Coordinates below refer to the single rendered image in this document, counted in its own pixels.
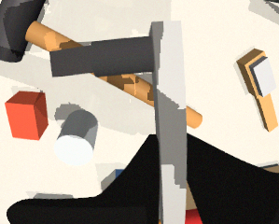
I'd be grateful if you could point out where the black mallet with wooden handle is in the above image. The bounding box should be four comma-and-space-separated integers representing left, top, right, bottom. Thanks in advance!
0, 0, 202, 130

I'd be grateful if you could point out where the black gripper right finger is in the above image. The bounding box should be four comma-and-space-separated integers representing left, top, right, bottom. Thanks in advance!
187, 133, 279, 224

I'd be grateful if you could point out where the grey cylinder with white end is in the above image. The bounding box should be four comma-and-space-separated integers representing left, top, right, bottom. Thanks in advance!
54, 109, 98, 165

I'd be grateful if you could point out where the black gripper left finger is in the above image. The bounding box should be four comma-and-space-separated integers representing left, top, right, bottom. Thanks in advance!
6, 134, 160, 224

